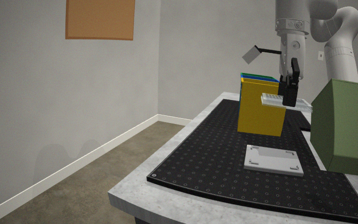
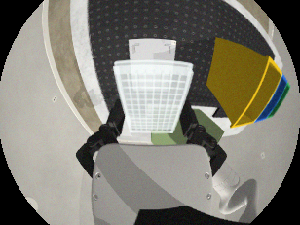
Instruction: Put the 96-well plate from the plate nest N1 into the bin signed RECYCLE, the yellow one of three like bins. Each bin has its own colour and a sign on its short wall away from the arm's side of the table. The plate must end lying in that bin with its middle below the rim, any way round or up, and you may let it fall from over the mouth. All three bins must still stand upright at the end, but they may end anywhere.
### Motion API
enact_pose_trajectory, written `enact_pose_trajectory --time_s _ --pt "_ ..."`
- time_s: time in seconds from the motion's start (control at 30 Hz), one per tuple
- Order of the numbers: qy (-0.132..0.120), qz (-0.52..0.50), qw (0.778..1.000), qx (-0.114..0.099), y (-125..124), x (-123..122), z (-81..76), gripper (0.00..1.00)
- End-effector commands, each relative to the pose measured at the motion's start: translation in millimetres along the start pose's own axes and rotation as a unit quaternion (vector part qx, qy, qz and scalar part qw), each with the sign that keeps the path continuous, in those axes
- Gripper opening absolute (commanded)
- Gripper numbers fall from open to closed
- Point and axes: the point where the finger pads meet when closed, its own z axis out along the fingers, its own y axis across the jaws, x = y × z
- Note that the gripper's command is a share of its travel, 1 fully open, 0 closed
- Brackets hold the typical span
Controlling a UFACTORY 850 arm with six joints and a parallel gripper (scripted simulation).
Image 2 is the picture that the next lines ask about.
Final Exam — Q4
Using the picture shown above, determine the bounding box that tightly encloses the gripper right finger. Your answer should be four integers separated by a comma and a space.
179, 100, 227, 177

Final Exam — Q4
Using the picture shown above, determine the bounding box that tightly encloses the green open-top bin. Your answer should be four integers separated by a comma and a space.
266, 82, 290, 119

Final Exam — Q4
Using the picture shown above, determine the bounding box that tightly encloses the blue bin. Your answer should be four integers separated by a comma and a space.
254, 74, 287, 123

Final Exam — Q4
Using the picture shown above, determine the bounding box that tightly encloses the yellow open-top bin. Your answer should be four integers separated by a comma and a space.
206, 37, 282, 128

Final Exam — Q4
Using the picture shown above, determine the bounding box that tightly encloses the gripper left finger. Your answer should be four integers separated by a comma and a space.
76, 99, 125, 178

